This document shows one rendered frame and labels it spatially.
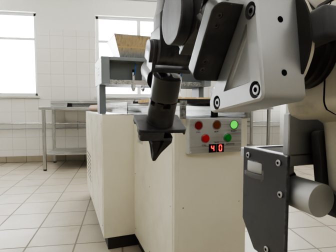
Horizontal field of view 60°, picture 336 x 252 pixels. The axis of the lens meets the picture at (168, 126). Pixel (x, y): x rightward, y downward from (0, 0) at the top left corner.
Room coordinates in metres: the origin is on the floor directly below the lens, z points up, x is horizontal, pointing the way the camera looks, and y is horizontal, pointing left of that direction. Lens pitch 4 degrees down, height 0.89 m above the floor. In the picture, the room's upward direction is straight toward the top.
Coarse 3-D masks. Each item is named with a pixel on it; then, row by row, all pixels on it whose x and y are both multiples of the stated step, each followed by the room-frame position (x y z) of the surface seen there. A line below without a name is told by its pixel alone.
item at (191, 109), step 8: (192, 104) 1.68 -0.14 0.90; (200, 104) 1.58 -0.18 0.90; (208, 104) 1.50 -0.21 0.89; (192, 112) 1.68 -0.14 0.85; (200, 112) 1.59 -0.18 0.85; (208, 112) 1.50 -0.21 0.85; (224, 112) 1.35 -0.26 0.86; (232, 112) 1.29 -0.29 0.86; (240, 112) 1.23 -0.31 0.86; (248, 112) 1.21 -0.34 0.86
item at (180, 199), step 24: (144, 144) 1.54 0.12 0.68; (144, 168) 1.54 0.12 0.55; (168, 168) 1.18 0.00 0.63; (192, 168) 1.16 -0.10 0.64; (216, 168) 1.19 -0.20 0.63; (240, 168) 1.23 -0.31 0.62; (144, 192) 1.54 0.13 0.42; (168, 192) 1.18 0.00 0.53; (192, 192) 1.16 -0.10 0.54; (216, 192) 1.19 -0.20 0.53; (240, 192) 1.23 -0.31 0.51; (144, 216) 1.54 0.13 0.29; (168, 216) 1.18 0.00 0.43; (192, 216) 1.16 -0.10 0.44; (216, 216) 1.19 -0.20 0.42; (240, 216) 1.23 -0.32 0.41; (144, 240) 1.55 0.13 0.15; (168, 240) 1.18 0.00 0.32; (192, 240) 1.16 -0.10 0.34; (216, 240) 1.19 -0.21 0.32; (240, 240) 1.23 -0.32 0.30
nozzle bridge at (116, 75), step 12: (108, 60) 1.73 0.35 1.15; (120, 60) 1.76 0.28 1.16; (132, 60) 1.78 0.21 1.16; (144, 60) 1.80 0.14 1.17; (96, 72) 1.92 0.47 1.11; (108, 72) 1.73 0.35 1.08; (120, 72) 1.84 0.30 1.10; (96, 84) 1.94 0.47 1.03; (108, 84) 1.81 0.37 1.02; (120, 84) 1.81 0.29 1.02; (132, 84) 1.81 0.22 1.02; (144, 84) 1.84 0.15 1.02; (192, 84) 1.95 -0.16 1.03; (204, 84) 1.94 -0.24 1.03; (192, 96) 2.14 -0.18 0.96
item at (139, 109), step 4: (180, 100) 1.10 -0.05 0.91; (184, 100) 1.10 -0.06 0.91; (128, 104) 1.95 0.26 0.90; (132, 104) 1.84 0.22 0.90; (136, 104) 1.74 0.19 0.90; (140, 104) 1.65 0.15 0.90; (144, 104) 1.57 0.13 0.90; (180, 104) 1.10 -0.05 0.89; (184, 104) 1.10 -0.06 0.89; (128, 108) 1.95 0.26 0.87; (132, 108) 1.84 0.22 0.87; (136, 108) 1.74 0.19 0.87; (140, 108) 1.65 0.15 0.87; (144, 108) 1.57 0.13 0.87; (176, 108) 1.13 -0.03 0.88; (180, 108) 1.11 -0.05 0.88; (184, 108) 1.11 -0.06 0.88; (128, 112) 1.96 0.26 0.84; (132, 112) 1.84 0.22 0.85; (136, 112) 1.74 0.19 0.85; (140, 112) 1.65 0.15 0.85; (144, 112) 1.57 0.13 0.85; (176, 112) 1.13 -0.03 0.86; (180, 112) 1.11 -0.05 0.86; (184, 112) 1.11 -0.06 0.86; (180, 116) 1.11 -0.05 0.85; (184, 116) 1.11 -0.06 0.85
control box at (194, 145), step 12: (192, 120) 1.12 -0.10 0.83; (204, 120) 1.14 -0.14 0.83; (216, 120) 1.16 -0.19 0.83; (228, 120) 1.18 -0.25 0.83; (240, 120) 1.20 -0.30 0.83; (192, 132) 1.12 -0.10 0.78; (204, 132) 1.14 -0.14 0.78; (216, 132) 1.16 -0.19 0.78; (228, 132) 1.18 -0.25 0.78; (240, 132) 1.20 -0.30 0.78; (192, 144) 1.12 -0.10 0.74; (204, 144) 1.14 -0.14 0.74; (216, 144) 1.16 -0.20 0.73; (228, 144) 1.18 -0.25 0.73; (240, 144) 1.20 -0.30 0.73
